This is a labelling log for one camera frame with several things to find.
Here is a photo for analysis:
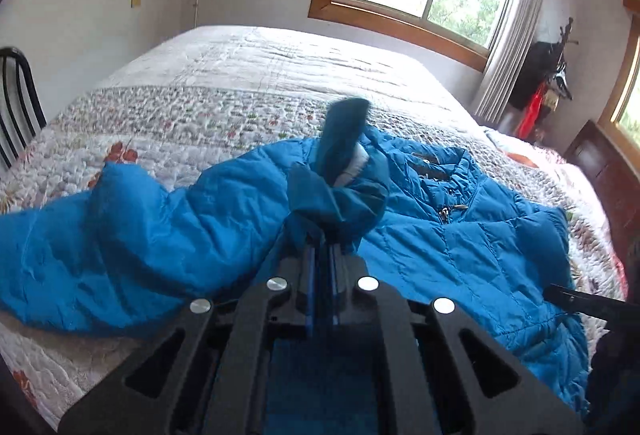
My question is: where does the blue puffer jacket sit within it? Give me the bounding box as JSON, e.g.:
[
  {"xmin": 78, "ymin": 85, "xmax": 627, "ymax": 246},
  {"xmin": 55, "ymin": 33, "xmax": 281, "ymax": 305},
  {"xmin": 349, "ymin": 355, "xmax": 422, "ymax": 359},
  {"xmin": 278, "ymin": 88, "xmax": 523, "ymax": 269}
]
[{"xmin": 1, "ymin": 99, "xmax": 589, "ymax": 413}]

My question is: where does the dark wooden cabinet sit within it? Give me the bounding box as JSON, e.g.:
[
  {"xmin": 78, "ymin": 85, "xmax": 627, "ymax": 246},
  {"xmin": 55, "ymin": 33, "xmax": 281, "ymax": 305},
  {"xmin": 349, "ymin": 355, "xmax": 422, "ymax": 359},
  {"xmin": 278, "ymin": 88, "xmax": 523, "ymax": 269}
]
[{"xmin": 563, "ymin": 118, "xmax": 640, "ymax": 266}]

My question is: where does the red hanging garment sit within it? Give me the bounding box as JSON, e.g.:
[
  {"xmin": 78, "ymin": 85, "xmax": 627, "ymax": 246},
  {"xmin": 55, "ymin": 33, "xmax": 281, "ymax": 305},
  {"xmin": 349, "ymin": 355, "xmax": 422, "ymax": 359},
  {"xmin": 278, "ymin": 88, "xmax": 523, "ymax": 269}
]
[{"xmin": 515, "ymin": 80, "xmax": 548, "ymax": 140}]

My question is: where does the black coat rack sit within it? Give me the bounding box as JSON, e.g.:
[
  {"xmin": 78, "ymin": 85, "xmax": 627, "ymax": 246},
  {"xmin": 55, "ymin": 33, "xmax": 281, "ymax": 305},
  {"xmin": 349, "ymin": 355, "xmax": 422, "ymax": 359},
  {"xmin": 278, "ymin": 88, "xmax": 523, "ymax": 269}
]
[{"xmin": 509, "ymin": 17, "xmax": 578, "ymax": 111}]

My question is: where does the floral quilted bedspread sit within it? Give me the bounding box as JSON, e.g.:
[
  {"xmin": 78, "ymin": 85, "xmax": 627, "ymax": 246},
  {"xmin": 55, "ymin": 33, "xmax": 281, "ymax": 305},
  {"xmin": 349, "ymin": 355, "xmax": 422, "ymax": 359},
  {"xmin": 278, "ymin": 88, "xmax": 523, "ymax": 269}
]
[{"xmin": 0, "ymin": 24, "xmax": 629, "ymax": 431}]

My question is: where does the grey window curtain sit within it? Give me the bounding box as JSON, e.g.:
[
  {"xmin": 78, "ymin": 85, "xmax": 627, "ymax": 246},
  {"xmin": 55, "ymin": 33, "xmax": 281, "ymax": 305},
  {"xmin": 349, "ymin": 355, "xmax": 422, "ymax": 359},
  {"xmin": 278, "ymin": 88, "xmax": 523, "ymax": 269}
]
[{"xmin": 471, "ymin": 0, "xmax": 543, "ymax": 124}]

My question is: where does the black metal chair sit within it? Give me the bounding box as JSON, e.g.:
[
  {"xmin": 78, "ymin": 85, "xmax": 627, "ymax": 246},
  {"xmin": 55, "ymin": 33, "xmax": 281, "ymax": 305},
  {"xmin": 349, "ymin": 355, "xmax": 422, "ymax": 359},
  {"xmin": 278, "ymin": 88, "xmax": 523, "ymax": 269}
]
[{"xmin": 1, "ymin": 47, "xmax": 47, "ymax": 169}]

